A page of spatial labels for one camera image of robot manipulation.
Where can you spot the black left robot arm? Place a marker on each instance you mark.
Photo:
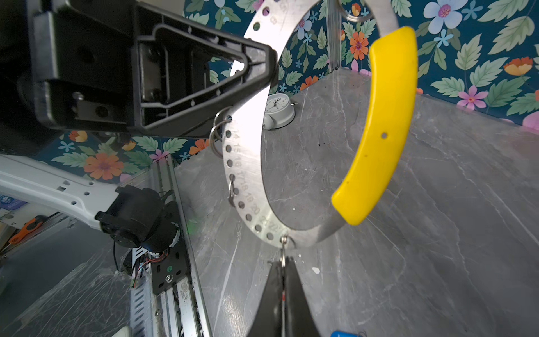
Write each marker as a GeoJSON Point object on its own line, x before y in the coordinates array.
{"type": "Point", "coordinates": [132, 217]}

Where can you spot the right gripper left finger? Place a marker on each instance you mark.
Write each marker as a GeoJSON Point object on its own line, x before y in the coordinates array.
{"type": "Point", "coordinates": [268, 319]}

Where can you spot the white alarm clock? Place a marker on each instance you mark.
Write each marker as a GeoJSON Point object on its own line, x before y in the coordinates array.
{"type": "Point", "coordinates": [279, 112]}

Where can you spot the key with blue tag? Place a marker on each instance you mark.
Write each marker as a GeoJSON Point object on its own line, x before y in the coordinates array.
{"type": "Point", "coordinates": [339, 333]}

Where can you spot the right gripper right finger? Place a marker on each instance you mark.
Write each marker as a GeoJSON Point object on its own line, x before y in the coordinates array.
{"type": "Point", "coordinates": [298, 320]}

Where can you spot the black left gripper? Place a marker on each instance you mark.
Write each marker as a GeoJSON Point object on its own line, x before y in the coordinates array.
{"type": "Point", "coordinates": [183, 73]}

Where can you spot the large grey perforated keyring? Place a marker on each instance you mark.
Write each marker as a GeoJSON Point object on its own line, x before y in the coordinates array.
{"type": "Point", "coordinates": [394, 67]}

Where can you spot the orange handled tool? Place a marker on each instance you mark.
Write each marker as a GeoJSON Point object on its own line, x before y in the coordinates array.
{"type": "Point", "coordinates": [29, 227]}

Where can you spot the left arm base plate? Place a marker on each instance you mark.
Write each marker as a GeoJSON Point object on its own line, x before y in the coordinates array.
{"type": "Point", "coordinates": [164, 271]}

